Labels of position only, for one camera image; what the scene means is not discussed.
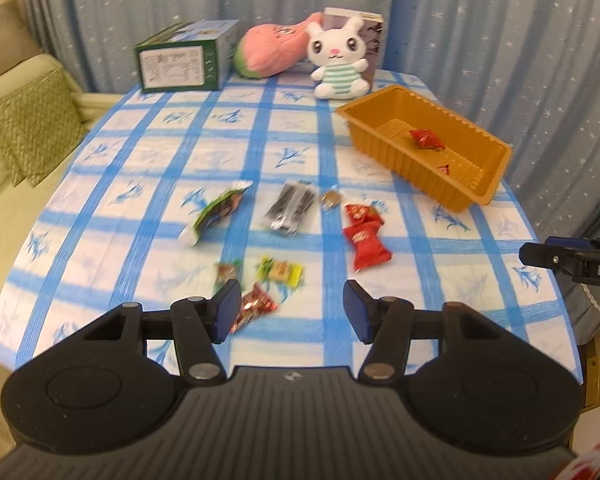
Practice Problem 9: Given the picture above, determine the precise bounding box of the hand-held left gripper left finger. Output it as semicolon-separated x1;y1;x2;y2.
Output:
82;279;243;387

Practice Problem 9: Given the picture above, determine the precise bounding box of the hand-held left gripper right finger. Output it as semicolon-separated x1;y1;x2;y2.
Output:
343;280;501;386

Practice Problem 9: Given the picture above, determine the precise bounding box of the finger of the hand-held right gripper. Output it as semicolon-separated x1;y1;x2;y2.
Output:
520;242;579;275
547;236;596;251

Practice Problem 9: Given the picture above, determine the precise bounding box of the red foil candy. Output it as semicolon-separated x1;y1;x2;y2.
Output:
228;282;280;335

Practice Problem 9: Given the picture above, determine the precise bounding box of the small green and red candy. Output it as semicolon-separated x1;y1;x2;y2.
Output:
215;259;244;292

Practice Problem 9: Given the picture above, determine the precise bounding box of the yellow and green candy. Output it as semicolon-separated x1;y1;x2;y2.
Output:
256;255;306;289

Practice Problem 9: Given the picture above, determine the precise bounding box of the plain red snack packet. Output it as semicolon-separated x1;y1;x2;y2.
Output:
342;221;393;272

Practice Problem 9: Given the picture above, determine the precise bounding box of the patterned red snack packet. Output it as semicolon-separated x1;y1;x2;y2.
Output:
343;202;385;226

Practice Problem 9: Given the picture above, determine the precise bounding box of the green snack packet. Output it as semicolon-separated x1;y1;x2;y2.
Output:
177;180;255;247

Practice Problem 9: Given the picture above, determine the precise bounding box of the black snack packet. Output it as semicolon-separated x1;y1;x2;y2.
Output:
260;180;317;237

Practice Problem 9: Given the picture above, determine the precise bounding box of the orange plastic tray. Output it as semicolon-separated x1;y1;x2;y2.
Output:
335;84;513;213

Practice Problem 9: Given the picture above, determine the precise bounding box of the grey lace-trimmed cloth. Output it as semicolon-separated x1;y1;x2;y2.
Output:
562;280;600;348

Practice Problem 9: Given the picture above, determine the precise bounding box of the red twisted-wrapper candy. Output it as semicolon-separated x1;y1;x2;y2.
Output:
409;128;447;152

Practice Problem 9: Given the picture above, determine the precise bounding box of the blue checked tablecloth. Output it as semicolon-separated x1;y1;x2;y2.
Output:
0;70;583;376

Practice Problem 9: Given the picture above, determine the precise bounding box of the red and white cloth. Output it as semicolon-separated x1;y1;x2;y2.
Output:
550;440;600;480

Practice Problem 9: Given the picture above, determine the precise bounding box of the blue star-print curtain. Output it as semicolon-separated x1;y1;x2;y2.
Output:
20;0;600;256

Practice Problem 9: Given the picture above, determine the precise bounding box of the green cardboard box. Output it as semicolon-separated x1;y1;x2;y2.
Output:
132;19;241;93

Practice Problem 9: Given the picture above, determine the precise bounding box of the white rabbit plush toy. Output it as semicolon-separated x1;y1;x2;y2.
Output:
306;14;372;100

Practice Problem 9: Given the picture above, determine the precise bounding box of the pink peach plush toy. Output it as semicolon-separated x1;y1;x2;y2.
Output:
234;11;326;81

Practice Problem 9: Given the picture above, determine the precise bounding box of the green zigzag pillow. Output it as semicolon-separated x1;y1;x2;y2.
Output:
0;65;88;188

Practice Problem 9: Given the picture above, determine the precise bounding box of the brown white box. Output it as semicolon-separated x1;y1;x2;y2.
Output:
322;7;385;83

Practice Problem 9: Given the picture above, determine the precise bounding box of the beige pillow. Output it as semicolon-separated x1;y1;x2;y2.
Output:
0;0;46;88

